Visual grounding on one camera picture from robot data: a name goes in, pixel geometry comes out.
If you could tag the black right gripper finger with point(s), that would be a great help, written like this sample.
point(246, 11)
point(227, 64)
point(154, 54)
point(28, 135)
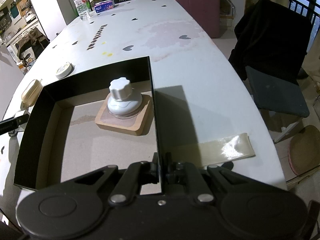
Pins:
point(132, 179)
point(185, 179)

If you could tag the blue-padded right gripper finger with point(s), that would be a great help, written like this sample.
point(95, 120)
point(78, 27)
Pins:
point(11, 125)

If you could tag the beige earbuds case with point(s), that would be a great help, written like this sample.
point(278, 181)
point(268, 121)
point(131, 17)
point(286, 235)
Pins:
point(31, 93)

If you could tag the square wooden coaster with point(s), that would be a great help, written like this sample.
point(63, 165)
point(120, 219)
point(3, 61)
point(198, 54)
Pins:
point(136, 124)

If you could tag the black cardboard box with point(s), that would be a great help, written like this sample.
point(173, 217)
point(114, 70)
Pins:
point(61, 140)

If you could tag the white suction knob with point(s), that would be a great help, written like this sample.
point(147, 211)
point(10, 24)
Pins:
point(123, 99)

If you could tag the white round tape tin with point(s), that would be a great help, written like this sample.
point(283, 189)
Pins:
point(64, 70)

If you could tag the clear tape strip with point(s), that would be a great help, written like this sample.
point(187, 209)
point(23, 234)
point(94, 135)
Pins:
point(215, 152)

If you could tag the black chair with bag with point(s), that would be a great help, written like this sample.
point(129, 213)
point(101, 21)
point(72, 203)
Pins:
point(35, 40)

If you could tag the round brown stool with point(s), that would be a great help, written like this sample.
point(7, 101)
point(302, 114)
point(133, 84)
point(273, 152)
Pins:
point(303, 152)

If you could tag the clear water bottle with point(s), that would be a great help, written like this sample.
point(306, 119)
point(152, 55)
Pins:
point(83, 8)

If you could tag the blue tissue pack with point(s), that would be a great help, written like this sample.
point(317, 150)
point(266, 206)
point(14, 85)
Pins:
point(104, 6)

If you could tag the black office chair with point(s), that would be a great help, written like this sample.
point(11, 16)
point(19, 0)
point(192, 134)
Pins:
point(271, 46)

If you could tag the pink upholstered chair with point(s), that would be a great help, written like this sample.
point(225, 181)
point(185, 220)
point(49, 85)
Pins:
point(206, 13)

